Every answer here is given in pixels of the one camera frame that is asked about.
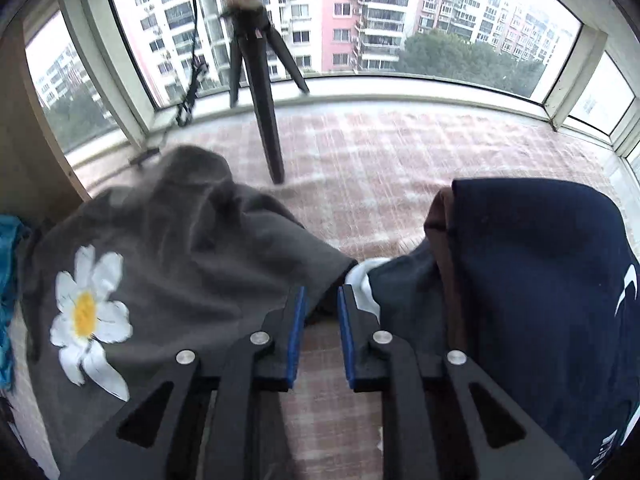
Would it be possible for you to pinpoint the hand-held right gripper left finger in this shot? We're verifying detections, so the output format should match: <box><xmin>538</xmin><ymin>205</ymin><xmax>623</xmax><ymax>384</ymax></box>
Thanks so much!
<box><xmin>59</xmin><ymin>286</ymin><xmax>307</xmax><ymax>480</ymax></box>

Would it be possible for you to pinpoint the black ring light cable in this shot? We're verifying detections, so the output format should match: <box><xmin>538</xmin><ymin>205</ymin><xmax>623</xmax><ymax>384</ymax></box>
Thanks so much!
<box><xmin>129</xmin><ymin>0</ymin><xmax>211</xmax><ymax>166</ymax></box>

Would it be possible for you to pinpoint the black tripod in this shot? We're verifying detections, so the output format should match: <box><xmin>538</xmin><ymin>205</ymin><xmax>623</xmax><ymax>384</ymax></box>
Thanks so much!
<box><xmin>215</xmin><ymin>0</ymin><xmax>311</xmax><ymax>185</ymax></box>

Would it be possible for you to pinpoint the blue cloth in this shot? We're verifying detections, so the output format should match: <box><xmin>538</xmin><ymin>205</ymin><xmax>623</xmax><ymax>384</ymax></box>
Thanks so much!
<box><xmin>0</xmin><ymin>214</ymin><xmax>31</xmax><ymax>391</ymax></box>

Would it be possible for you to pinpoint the dark grey garment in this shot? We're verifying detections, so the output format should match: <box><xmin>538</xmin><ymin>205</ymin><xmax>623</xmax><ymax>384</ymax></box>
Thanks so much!
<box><xmin>367</xmin><ymin>245</ymin><xmax>451</xmax><ymax>356</ymax></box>

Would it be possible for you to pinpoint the large wooden board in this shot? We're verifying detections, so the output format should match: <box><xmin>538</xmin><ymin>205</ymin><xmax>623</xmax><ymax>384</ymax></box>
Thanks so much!
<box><xmin>0</xmin><ymin>10</ymin><xmax>91</xmax><ymax>226</ymax></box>

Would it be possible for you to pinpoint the navy sweatshirt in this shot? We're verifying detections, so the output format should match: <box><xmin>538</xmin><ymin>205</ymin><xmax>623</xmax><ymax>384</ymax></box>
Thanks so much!
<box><xmin>447</xmin><ymin>177</ymin><xmax>640</xmax><ymax>480</ymax></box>

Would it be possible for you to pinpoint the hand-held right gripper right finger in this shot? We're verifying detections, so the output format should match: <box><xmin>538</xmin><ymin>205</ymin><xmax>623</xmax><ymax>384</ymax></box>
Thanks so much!
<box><xmin>337</xmin><ymin>284</ymin><xmax>586</xmax><ymax>480</ymax></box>

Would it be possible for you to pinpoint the pink plaid blanket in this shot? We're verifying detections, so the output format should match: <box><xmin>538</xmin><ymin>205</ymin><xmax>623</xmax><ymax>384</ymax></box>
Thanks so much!
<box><xmin>75</xmin><ymin>110</ymin><xmax>621</xmax><ymax>461</ymax></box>

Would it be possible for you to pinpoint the white garment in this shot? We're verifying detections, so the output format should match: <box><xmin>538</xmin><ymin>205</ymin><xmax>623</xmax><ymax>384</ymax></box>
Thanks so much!
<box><xmin>345</xmin><ymin>257</ymin><xmax>393</xmax><ymax>321</ymax></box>

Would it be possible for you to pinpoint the grey daisy print t-shirt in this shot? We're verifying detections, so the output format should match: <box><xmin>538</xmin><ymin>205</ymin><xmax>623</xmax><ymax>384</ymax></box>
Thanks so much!
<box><xmin>17</xmin><ymin>145</ymin><xmax>358</xmax><ymax>480</ymax></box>

